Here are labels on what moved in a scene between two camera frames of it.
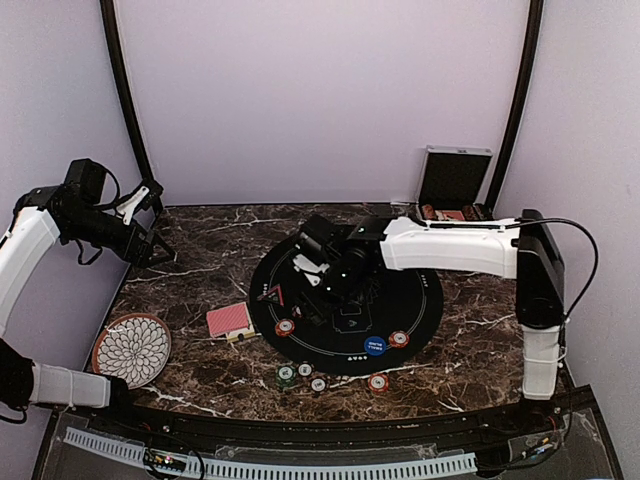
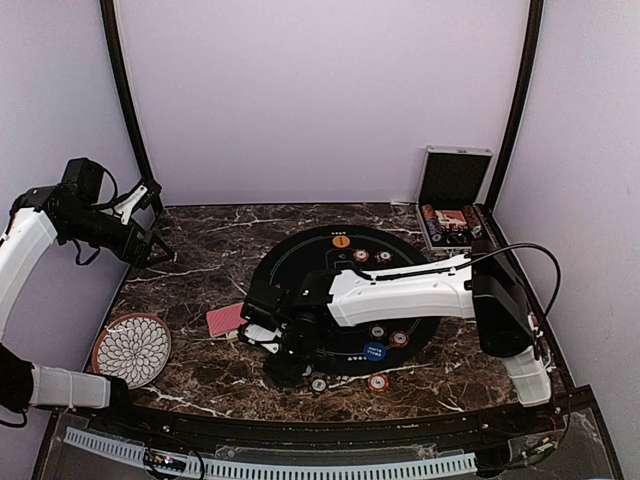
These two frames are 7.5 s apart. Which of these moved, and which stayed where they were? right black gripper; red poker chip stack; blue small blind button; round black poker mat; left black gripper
Moved: blue small blind button; right black gripper
Stayed: left black gripper; round black poker mat; red poker chip stack
